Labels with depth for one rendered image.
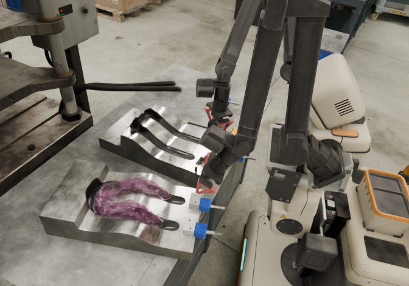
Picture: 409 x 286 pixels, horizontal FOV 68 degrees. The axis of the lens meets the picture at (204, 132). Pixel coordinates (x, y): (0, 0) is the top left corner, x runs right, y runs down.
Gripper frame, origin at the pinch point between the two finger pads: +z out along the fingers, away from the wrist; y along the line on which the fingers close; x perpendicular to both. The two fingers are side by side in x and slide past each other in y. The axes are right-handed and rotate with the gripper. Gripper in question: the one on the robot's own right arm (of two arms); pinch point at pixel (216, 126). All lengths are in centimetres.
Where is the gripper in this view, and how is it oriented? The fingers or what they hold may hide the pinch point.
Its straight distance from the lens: 124.3
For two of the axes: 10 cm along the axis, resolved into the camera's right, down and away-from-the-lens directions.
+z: -1.0, 7.6, 6.4
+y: 4.8, 6.0, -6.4
